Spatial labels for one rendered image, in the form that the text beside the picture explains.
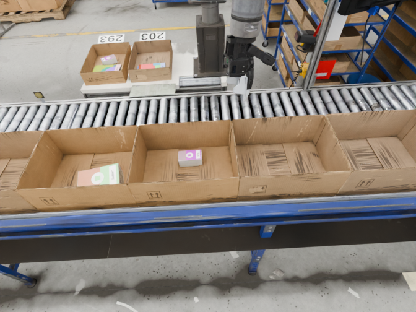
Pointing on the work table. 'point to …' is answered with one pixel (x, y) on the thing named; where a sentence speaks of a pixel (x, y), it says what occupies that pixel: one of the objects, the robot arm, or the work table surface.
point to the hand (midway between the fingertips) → (242, 93)
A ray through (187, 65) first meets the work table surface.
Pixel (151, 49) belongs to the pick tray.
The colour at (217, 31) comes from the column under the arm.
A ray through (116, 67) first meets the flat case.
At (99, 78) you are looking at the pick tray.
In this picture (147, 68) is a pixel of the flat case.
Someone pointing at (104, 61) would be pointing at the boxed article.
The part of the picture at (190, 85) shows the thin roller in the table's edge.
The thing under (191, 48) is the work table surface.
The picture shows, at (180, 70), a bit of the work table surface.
